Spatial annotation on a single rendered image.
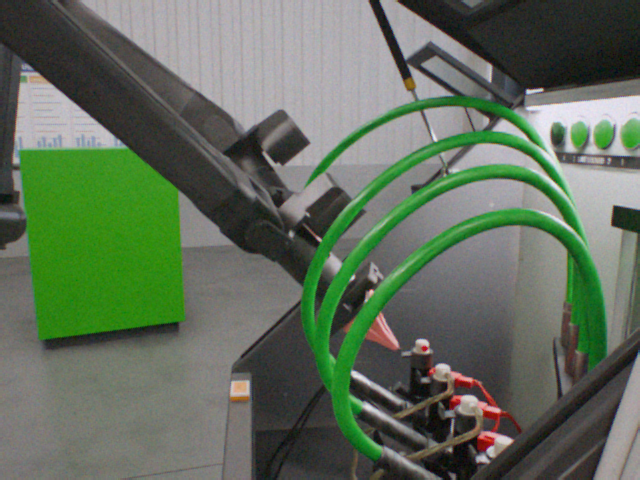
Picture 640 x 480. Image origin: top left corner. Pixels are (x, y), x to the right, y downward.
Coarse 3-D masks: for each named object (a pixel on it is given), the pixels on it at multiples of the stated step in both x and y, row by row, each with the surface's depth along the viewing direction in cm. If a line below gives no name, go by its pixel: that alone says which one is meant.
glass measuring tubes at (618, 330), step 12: (624, 204) 69; (636, 204) 69; (612, 216) 70; (624, 216) 67; (636, 216) 65; (624, 228) 68; (636, 228) 65; (624, 240) 69; (636, 240) 68; (624, 252) 69; (636, 252) 69; (624, 264) 69; (636, 264) 70; (624, 276) 69; (636, 276) 67; (624, 288) 69; (636, 288) 67; (624, 300) 70; (636, 300) 67; (624, 312) 70; (636, 312) 67; (612, 324) 71; (624, 324) 70; (636, 324) 67; (612, 336) 71; (624, 336) 71; (612, 348) 71
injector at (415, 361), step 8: (416, 352) 70; (416, 360) 70; (424, 360) 70; (416, 368) 71; (424, 368) 70; (424, 376) 70; (400, 384) 71; (416, 384) 71; (424, 384) 71; (400, 392) 71; (408, 392) 71; (416, 392) 71; (424, 392) 71; (408, 400) 72; (416, 400) 71; (424, 400) 71; (424, 408) 72; (424, 432) 73
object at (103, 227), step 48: (48, 192) 343; (96, 192) 355; (144, 192) 367; (48, 240) 348; (96, 240) 360; (144, 240) 373; (48, 288) 353; (96, 288) 365; (144, 288) 379; (48, 336) 358; (96, 336) 375
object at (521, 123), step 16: (448, 96) 71; (464, 96) 71; (400, 112) 73; (416, 112) 73; (496, 112) 70; (512, 112) 69; (368, 128) 75; (528, 128) 69; (352, 144) 76; (544, 144) 69
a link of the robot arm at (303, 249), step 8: (296, 232) 67; (304, 232) 68; (296, 240) 67; (304, 240) 67; (312, 240) 68; (288, 248) 67; (296, 248) 67; (304, 248) 67; (312, 248) 67; (280, 256) 67; (288, 256) 67; (296, 256) 67; (304, 256) 67; (312, 256) 67; (280, 264) 69; (288, 264) 67; (296, 264) 67; (304, 264) 67; (288, 272) 69; (296, 272) 68
